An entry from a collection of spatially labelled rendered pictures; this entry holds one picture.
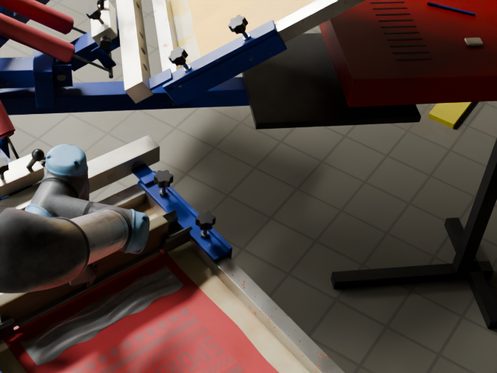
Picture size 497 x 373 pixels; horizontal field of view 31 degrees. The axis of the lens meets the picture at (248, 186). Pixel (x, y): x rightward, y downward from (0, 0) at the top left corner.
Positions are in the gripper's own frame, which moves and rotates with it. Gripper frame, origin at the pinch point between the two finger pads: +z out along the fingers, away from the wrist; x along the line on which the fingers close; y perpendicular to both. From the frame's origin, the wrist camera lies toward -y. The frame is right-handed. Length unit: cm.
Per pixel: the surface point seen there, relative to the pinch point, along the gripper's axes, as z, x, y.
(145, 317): 5.3, 13.5, -6.0
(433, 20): -9, -16, -123
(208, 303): 5.4, 18.1, -19.0
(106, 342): 5.3, 14.0, 4.0
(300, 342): 1.9, 39.1, -26.7
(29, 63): -1, -69, -26
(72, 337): 4.9, 9.4, 9.0
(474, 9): -9, -14, -138
